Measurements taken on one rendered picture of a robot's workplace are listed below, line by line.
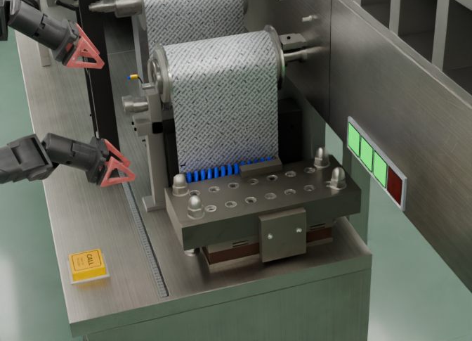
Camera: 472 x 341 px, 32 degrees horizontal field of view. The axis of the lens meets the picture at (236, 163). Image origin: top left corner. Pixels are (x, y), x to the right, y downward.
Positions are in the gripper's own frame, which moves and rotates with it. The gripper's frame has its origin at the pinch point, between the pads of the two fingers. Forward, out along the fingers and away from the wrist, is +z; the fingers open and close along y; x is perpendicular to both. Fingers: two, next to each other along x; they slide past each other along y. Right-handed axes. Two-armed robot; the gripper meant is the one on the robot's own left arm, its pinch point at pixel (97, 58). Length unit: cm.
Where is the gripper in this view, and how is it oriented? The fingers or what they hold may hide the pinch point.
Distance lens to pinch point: 176.2
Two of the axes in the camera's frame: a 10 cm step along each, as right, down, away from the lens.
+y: 3.0, 4.8, -8.3
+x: 5.8, -7.8, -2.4
